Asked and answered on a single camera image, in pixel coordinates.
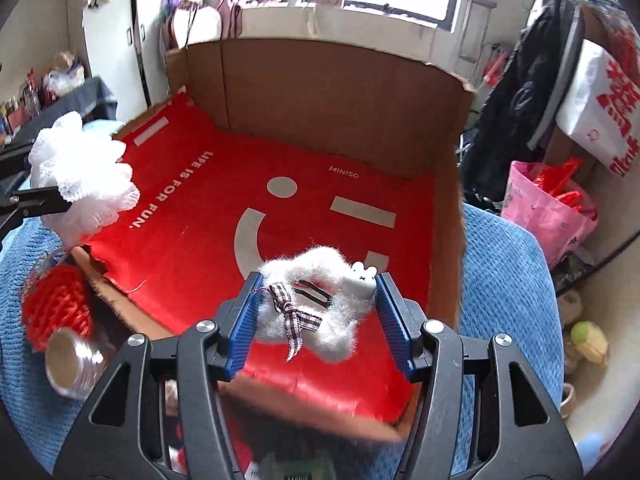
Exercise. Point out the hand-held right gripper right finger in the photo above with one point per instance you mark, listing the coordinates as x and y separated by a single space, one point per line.
392 320

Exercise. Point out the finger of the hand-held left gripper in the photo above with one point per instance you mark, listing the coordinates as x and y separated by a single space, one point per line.
35 205
12 157

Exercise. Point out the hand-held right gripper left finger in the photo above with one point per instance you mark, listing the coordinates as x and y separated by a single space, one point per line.
245 320

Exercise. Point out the white mesh bath pouf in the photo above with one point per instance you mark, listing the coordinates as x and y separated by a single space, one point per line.
80 175

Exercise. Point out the red foam net sleeve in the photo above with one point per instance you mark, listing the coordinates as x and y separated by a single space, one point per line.
55 300

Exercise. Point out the brown cardboard box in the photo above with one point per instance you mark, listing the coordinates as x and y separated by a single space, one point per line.
325 110

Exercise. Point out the cluster of small bottles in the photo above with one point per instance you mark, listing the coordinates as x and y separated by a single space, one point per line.
55 80

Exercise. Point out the table with dark cloth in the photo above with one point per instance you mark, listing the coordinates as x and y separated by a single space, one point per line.
95 100

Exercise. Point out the blue knitted blanket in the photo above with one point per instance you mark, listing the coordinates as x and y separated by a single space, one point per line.
500 285

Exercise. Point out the white wardrobe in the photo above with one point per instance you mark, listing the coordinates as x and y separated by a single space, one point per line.
115 60

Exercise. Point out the clear jar with silver lid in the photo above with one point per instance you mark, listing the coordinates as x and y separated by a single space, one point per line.
65 360

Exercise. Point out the pink plastic bag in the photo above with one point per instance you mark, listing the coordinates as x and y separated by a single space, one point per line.
540 220

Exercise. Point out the yellow green plush toy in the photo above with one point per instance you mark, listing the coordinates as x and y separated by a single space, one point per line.
590 342

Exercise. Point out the red plastic bag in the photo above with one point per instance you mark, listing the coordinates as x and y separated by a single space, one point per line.
555 180

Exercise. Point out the black hanging jacket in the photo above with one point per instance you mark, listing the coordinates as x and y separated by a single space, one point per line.
520 100

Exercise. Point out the pink curtain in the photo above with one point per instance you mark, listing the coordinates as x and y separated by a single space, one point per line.
230 10

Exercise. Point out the white bag with red print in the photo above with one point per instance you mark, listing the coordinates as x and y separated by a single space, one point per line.
585 100

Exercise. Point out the white metal rack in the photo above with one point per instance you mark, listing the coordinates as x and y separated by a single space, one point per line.
475 25

